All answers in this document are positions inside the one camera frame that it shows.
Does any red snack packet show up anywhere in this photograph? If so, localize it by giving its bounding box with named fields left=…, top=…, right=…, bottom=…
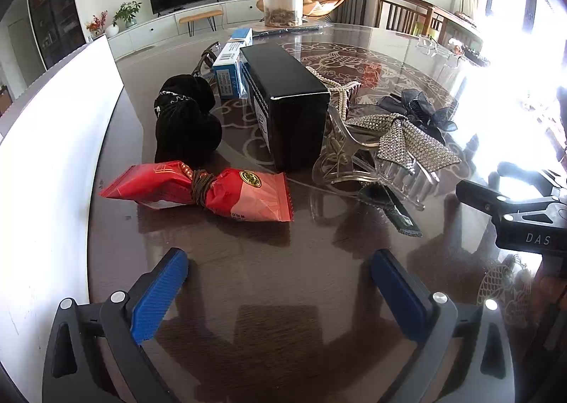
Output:
left=100, top=161, right=293, bottom=223

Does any black velvet pouch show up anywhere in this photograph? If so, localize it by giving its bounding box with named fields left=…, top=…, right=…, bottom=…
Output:
left=154, top=74, right=222, bottom=169

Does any black rectangular box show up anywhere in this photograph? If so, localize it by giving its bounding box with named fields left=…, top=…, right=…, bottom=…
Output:
left=240, top=42, right=330, bottom=173

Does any blue white medicine box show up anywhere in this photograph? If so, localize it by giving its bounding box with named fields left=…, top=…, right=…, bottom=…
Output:
left=212, top=28, right=253, bottom=99

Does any rhinestone silver bow clip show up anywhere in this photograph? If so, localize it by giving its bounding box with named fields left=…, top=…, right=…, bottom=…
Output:
left=346, top=113, right=460, bottom=173

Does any white cardboard box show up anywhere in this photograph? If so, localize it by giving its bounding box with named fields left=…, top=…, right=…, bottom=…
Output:
left=1, top=38, right=123, bottom=402

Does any clear hair claw clip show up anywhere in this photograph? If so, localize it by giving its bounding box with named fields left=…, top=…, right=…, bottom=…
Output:
left=311, top=107, right=439, bottom=210

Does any pearl bead hair clip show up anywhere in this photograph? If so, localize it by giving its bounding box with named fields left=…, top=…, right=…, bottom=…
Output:
left=307, top=66, right=361, bottom=121

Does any wooden dining chair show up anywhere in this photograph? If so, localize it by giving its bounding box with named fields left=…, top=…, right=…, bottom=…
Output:
left=375, top=0, right=441, bottom=36

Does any red flower vase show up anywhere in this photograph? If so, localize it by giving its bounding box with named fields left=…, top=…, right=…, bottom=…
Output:
left=85, top=11, right=119, bottom=40

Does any dark glass display cabinet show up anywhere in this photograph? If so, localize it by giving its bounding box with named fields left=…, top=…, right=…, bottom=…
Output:
left=28, top=0, right=85, bottom=69

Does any clear plastic jar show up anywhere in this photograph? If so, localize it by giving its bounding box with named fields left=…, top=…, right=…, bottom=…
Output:
left=263, top=0, right=303, bottom=27

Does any green potted plant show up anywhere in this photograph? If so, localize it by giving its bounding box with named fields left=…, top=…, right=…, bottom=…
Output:
left=113, top=0, right=142, bottom=28

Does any wooden bench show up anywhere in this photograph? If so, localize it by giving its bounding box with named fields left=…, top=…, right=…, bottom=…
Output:
left=177, top=10, right=223, bottom=36

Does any white tv cabinet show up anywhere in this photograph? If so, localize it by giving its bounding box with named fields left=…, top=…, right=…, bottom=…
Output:
left=108, top=0, right=263, bottom=59

